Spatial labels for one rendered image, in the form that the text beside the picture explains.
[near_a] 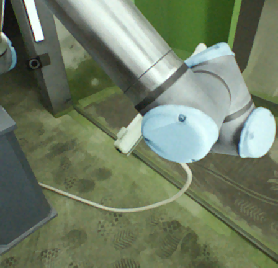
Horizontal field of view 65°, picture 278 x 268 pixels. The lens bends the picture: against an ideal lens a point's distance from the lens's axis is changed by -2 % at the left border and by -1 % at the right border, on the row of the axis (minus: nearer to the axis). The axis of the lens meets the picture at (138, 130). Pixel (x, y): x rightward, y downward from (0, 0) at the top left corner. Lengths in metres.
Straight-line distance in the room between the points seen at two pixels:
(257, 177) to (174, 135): 1.31
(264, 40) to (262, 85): 0.38
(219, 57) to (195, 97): 0.12
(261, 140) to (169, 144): 0.20
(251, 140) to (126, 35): 0.27
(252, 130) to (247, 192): 1.05
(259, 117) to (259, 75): 1.72
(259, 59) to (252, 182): 1.10
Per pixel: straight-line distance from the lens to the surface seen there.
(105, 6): 0.28
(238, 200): 1.39
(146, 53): 0.27
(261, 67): 2.15
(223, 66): 0.38
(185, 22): 1.67
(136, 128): 0.64
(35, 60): 1.71
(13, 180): 1.06
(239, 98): 0.41
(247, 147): 0.42
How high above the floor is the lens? 1.13
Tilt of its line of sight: 40 degrees down
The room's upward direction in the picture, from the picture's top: straight up
